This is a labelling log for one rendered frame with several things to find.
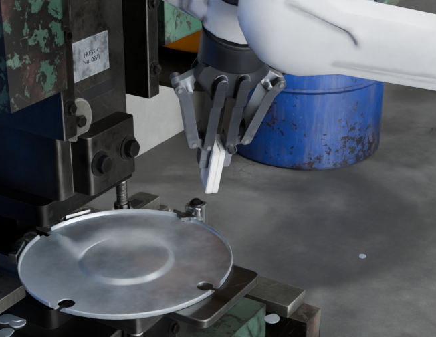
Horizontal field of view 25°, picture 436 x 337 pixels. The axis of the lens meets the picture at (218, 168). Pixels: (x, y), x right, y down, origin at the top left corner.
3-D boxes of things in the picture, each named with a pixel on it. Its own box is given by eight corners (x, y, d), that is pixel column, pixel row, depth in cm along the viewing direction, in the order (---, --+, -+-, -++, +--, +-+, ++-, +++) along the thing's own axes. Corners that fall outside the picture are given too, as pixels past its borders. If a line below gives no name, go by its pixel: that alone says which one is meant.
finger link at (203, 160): (214, 136, 110) (188, 138, 109) (208, 168, 114) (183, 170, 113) (210, 128, 111) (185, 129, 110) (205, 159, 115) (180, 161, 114)
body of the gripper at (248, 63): (207, 49, 97) (196, 118, 103) (288, 45, 99) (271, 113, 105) (190, 4, 102) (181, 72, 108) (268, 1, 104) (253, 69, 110)
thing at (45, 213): (137, 189, 141) (136, 154, 139) (45, 246, 125) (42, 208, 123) (51, 165, 148) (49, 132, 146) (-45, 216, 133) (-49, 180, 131)
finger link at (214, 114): (231, 80, 103) (218, 80, 103) (214, 156, 111) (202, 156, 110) (222, 57, 106) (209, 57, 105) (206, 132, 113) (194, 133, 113)
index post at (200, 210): (209, 253, 150) (209, 197, 146) (198, 261, 148) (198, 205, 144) (194, 249, 151) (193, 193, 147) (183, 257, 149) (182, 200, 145)
